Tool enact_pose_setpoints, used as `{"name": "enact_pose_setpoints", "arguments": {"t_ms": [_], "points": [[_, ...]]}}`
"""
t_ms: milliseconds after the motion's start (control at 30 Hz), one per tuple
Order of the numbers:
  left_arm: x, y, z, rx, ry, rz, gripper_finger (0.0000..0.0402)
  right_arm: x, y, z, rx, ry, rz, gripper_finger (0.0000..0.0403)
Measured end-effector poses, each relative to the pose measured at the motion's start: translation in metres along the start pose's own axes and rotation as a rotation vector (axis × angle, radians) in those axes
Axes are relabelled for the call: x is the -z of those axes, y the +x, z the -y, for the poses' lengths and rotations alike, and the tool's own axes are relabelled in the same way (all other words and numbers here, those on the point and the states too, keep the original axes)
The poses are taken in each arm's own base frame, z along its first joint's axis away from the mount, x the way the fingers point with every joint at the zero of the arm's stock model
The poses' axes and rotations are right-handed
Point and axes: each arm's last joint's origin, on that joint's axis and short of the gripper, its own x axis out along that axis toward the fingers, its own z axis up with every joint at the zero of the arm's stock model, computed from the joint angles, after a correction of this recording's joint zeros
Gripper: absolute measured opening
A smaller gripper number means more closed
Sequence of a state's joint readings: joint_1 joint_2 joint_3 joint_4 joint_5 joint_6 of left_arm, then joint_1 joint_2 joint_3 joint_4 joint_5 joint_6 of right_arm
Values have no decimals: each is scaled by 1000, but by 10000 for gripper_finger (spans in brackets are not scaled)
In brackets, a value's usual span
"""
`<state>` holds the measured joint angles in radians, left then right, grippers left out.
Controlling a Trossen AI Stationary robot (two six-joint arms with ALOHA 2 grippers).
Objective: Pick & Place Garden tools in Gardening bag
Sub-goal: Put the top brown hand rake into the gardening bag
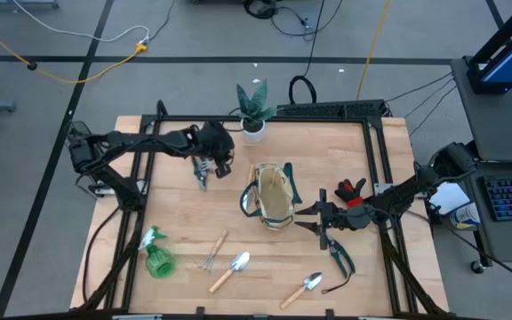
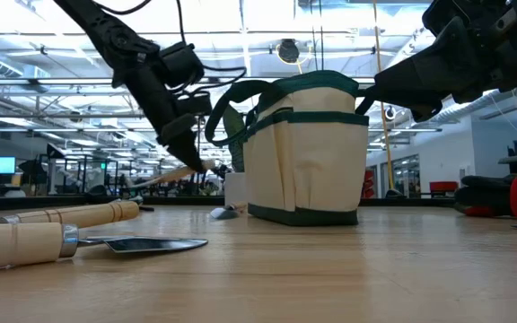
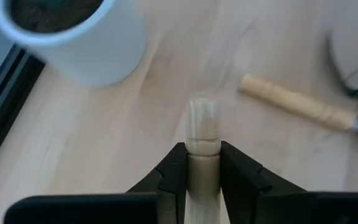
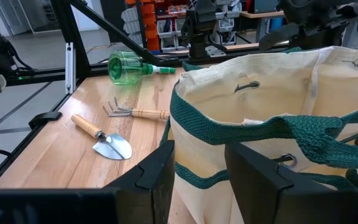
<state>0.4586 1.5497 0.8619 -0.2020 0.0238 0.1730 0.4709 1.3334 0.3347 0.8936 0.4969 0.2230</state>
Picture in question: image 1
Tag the white paper sheet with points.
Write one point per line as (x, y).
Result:
(453, 197)

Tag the black perforated box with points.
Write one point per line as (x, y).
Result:
(327, 109)

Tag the grey metal garden shears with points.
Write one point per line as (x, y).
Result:
(202, 175)

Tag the red and black gardening glove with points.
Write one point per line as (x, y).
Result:
(347, 191)

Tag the white blue canister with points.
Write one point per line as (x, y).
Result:
(465, 216)

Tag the snake plant in white pot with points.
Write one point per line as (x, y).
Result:
(253, 131)

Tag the grey desk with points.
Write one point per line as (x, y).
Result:
(505, 129)

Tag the canvas gardening bag green trim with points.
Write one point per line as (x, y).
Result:
(276, 195)

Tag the black table frame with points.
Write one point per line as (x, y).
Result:
(171, 118)

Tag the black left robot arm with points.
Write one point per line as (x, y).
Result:
(122, 142)

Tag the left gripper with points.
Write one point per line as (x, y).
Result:
(213, 142)

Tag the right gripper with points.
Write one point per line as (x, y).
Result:
(358, 218)

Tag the green plastic spray bottle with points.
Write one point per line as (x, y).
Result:
(160, 262)

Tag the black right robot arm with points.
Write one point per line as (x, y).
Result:
(398, 195)

